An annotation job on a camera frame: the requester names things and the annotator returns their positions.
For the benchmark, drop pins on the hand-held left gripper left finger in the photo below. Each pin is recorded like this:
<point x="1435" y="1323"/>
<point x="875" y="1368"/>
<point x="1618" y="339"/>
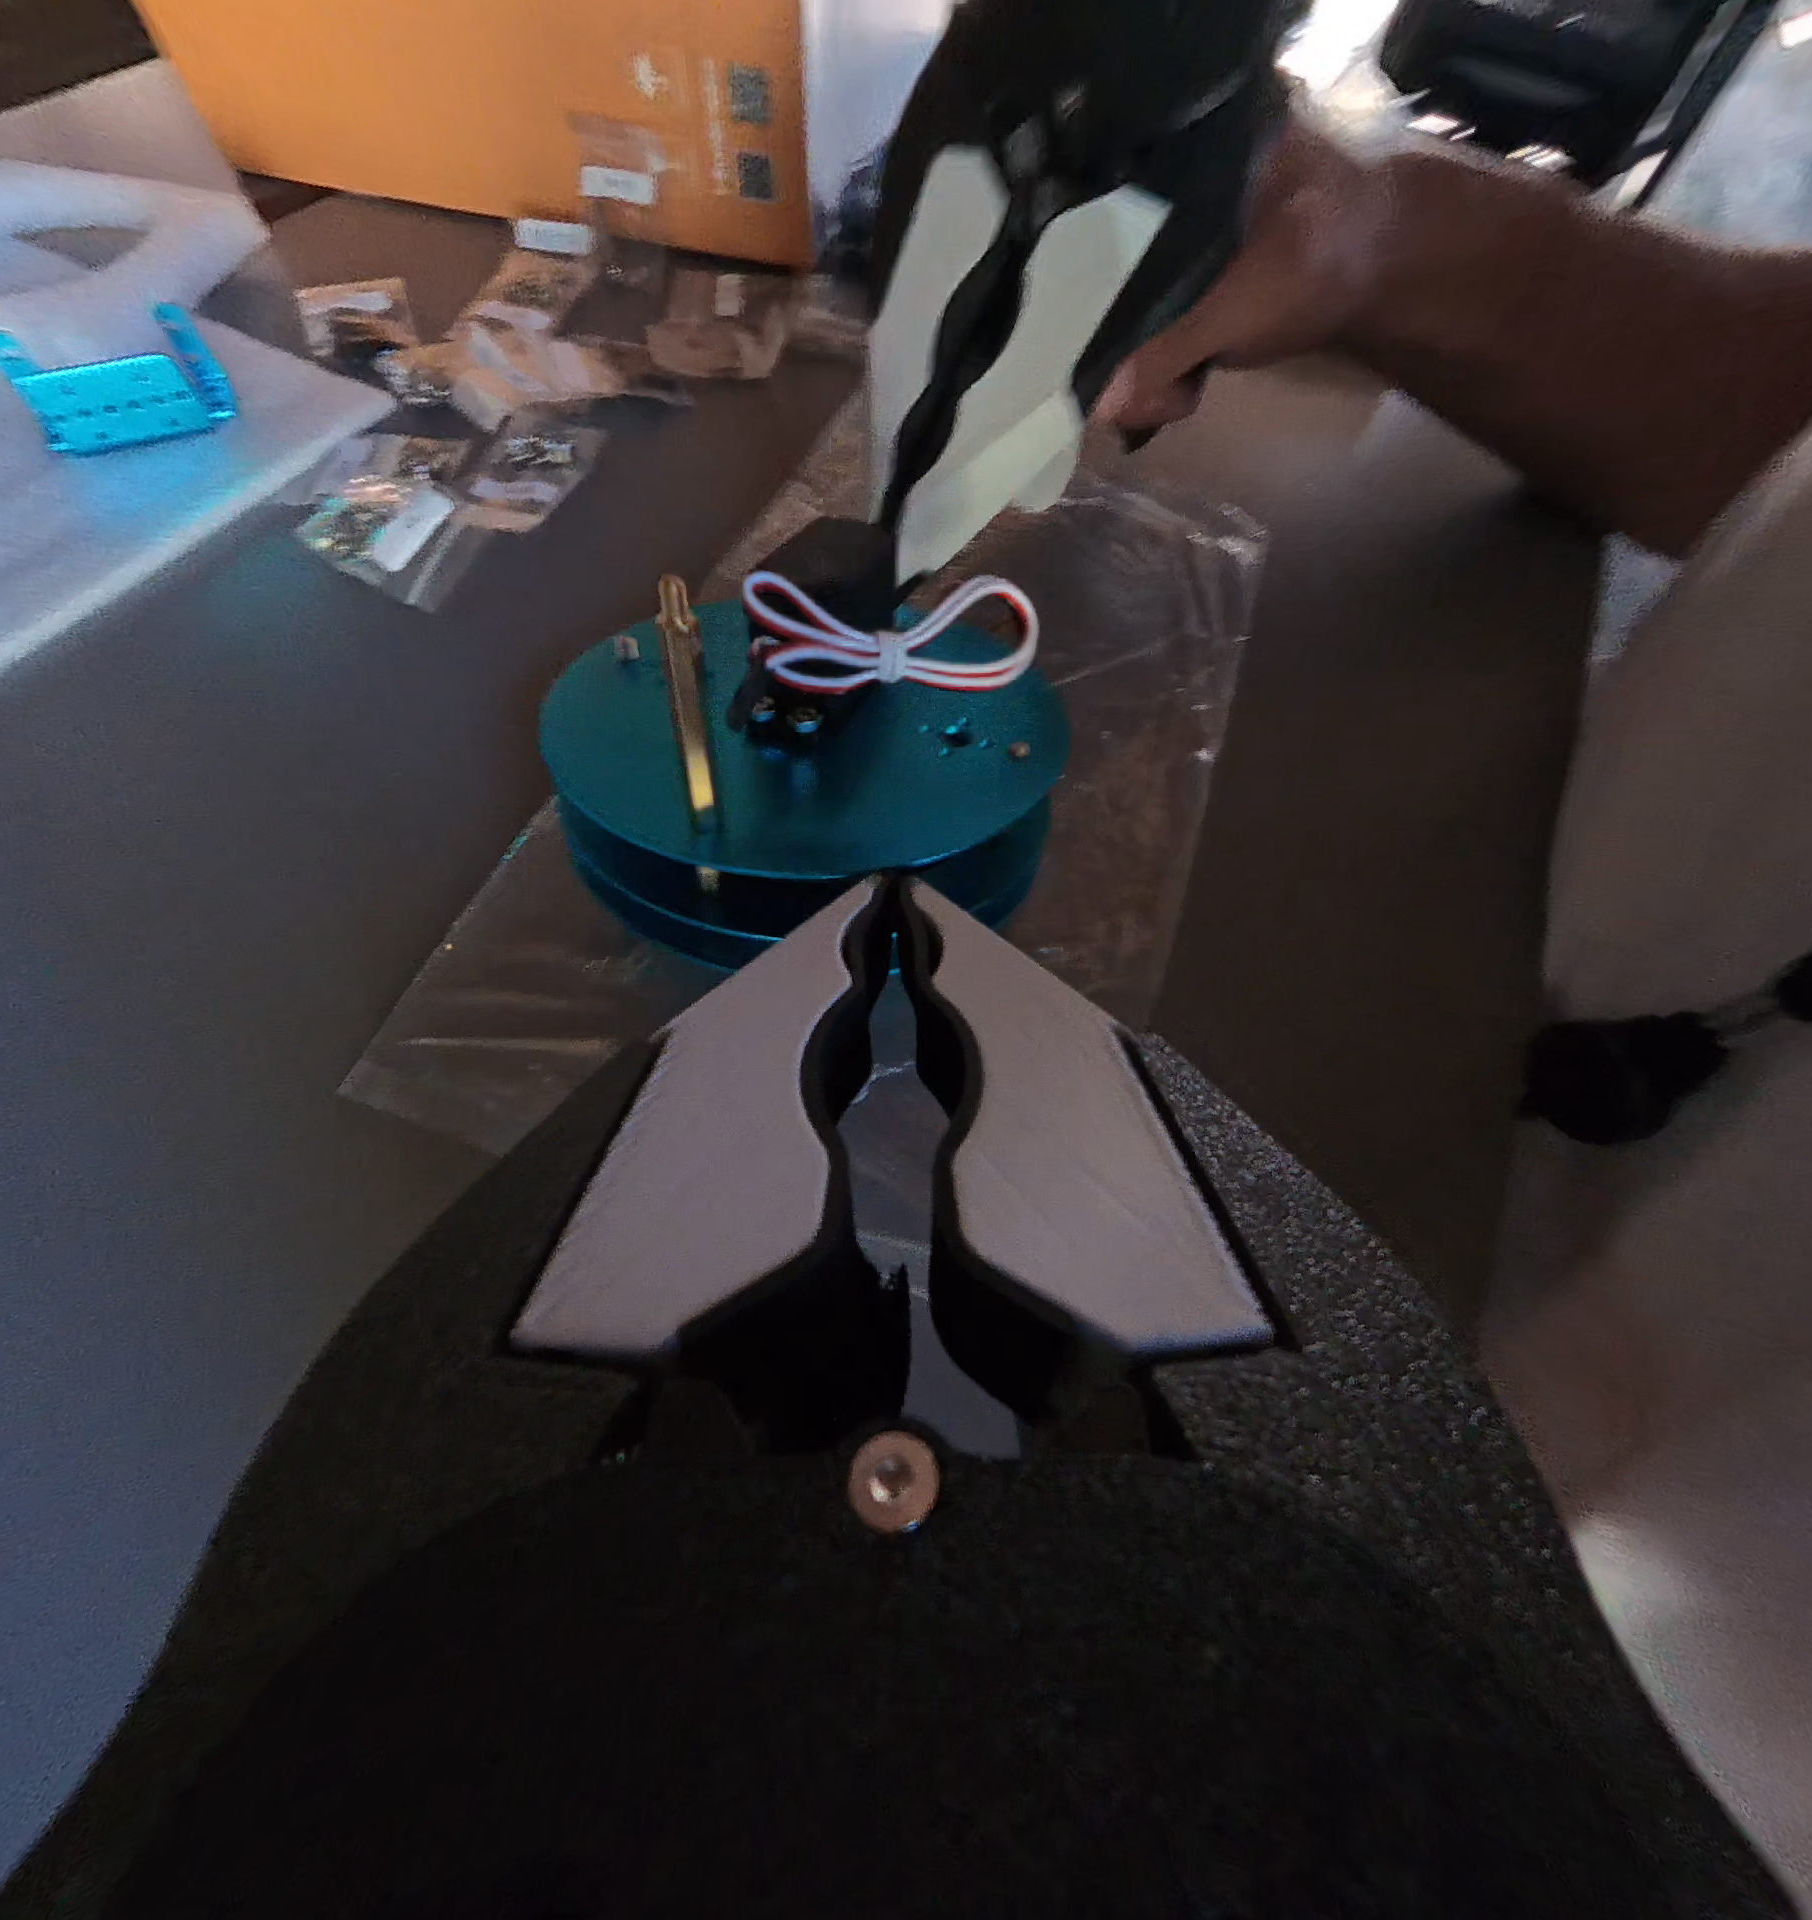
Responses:
<point x="681" y="1185"/>

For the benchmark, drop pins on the blue round turntable base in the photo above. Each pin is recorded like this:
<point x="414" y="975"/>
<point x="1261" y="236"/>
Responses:
<point x="906" y="781"/>

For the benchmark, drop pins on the long blue perforated bracket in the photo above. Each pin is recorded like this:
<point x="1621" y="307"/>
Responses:
<point x="112" y="396"/>

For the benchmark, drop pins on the brass standoff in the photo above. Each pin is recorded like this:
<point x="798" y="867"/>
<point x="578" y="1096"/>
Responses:
<point x="685" y="706"/>

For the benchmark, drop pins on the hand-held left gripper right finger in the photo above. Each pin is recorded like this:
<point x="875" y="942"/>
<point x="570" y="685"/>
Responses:
<point x="1115" y="1185"/>

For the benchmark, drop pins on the orange cardboard box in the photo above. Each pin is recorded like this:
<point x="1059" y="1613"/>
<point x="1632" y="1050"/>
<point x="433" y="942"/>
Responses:
<point x="398" y="105"/>

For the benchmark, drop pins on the person's right hand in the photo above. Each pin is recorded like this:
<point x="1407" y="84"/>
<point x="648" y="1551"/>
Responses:
<point x="1280" y="254"/>

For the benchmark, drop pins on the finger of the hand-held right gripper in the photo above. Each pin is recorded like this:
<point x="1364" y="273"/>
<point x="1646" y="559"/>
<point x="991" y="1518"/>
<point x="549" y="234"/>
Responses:
<point x="1056" y="344"/>
<point x="920" y="270"/>

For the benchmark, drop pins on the black office chair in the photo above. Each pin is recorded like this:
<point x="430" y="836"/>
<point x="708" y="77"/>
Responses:
<point x="1567" y="76"/>

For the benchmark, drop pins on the clear plastic bag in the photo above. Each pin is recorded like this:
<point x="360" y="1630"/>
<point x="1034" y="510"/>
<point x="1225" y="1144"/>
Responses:
<point x="1146" y="674"/>

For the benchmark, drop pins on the white foam tray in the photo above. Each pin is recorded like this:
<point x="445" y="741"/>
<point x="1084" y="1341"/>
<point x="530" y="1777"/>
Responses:
<point x="125" y="524"/>

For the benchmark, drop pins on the pile of small screw bags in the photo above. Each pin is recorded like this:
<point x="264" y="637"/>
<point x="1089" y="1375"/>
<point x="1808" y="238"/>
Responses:
<point x="517" y="360"/>

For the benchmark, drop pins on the black servo motor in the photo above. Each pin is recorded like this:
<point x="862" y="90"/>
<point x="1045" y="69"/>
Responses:
<point x="832" y="569"/>

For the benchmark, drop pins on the person's right forearm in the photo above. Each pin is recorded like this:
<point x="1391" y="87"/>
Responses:
<point x="1596" y="344"/>

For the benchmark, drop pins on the grey desk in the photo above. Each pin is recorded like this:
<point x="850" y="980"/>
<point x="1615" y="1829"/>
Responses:
<point x="171" y="975"/>

